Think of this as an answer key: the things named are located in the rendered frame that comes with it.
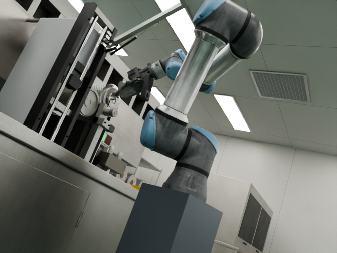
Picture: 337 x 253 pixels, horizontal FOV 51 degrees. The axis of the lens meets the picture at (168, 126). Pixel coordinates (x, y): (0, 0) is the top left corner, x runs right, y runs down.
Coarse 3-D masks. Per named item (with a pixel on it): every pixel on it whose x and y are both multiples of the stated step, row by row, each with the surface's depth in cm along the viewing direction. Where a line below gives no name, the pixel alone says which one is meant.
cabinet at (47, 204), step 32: (0, 160) 90; (32, 160) 99; (0, 192) 92; (32, 192) 101; (64, 192) 111; (96, 192) 125; (0, 224) 93; (32, 224) 103; (64, 224) 114; (96, 224) 128
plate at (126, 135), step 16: (0, 0) 145; (0, 16) 146; (16, 16) 152; (0, 32) 147; (16, 32) 154; (32, 32) 160; (0, 48) 148; (16, 48) 155; (0, 64) 150; (96, 80) 201; (128, 112) 231; (128, 128) 234; (112, 144) 222; (128, 144) 237; (128, 160) 240
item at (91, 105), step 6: (90, 90) 152; (90, 96) 153; (96, 96) 156; (84, 102) 150; (90, 102) 153; (96, 102) 156; (84, 108) 151; (90, 108) 154; (96, 108) 156; (84, 114) 151; (90, 114) 154
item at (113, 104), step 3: (111, 93) 161; (114, 93) 163; (108, 96) 160; (111, 96) 161; (108, 99) 160; (117, 99) 165; (108, 102) 160; (111, 102) 162; (114, 102) 164; (117, 102) 165; (108, 105) 161; (111, 105) 162; (114, 105) 164
